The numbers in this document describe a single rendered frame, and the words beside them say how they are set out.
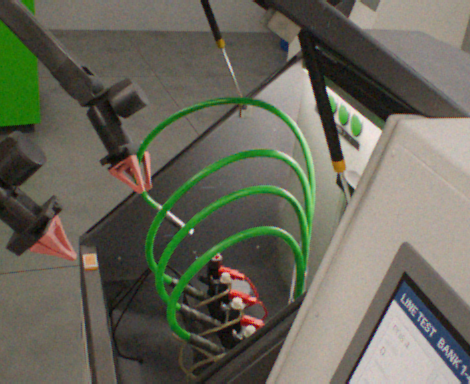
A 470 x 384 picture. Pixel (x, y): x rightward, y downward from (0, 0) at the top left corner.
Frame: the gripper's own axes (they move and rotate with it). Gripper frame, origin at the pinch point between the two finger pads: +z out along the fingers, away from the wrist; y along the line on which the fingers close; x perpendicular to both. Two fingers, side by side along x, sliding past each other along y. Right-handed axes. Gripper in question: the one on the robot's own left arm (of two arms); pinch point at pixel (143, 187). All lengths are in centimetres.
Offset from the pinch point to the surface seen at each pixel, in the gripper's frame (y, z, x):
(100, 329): -12.1, 21.2, 18.8
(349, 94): 12.1, 5.4, -44.4
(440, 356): -47, 37, -51
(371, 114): 4.9, 11.2, -47.5
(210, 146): 25.8, -2.7, -6.1
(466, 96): 6, 17, -63
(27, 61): 229, -146, 177
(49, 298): 100, 6, 139
